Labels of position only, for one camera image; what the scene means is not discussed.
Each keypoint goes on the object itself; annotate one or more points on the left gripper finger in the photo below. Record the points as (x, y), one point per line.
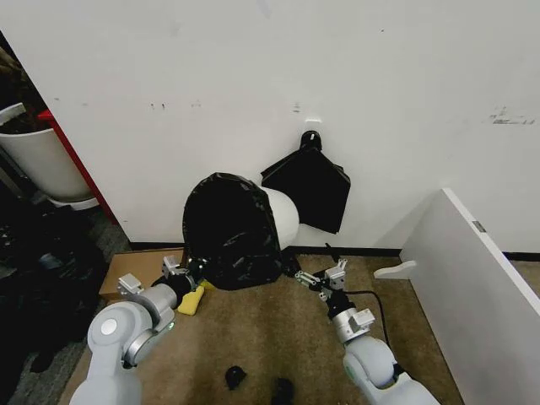
(204, 284)
(196, 266)

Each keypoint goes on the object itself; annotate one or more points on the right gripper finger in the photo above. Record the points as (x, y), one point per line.
(307, 278)
(341, 266)

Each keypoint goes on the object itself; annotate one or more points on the black garbage bag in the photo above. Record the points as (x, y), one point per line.
(230, 236)
(310, 192)

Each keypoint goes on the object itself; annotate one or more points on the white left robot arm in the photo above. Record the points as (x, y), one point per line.
(110, 337)

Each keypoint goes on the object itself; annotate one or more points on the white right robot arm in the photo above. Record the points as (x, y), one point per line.
(371, 355)

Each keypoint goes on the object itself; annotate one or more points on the white trash bin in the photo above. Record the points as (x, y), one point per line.
(283, 217)

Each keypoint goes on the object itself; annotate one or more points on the black hanging garbage bag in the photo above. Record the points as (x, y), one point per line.
(310, 192)

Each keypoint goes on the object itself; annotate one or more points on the black plastic bag pile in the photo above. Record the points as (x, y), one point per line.
(42, 287)

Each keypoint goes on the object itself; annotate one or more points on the yellow sponge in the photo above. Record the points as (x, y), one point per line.
(190, 301)

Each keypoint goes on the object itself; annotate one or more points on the brown cardboard box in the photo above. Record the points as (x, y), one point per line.
(133, 270)

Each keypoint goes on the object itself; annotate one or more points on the white curved wooden piece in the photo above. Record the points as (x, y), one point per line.
(394, 270)

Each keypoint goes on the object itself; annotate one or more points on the small black plastic scrap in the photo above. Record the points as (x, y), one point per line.
(235, 376)

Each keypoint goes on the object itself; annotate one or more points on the black crumpled scrap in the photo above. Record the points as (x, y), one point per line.
(283, 392)

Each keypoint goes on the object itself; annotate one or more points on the white pot saucer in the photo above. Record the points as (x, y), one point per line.
(76, 203)

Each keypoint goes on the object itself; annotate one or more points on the white furniture board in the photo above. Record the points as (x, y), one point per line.
(472, 304)

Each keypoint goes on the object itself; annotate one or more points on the small metal board fitting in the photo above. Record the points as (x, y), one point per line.
(478, 226)

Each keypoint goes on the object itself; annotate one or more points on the white adhesive hook plate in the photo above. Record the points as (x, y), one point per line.
(312, 121)

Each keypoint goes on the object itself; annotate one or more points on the white plant pot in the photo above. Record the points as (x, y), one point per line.
(46, 162)

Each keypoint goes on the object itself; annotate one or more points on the white plant tag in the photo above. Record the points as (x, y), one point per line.
(12, 113)

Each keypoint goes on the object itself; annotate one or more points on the dark potted plant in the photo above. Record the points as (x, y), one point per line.
(19, 93)

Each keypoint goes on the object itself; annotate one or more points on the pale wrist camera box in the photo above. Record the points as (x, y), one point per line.
(171, 265)
(335, 277)

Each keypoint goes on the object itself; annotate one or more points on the black wall hook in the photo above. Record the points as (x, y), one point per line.
(312, 140)

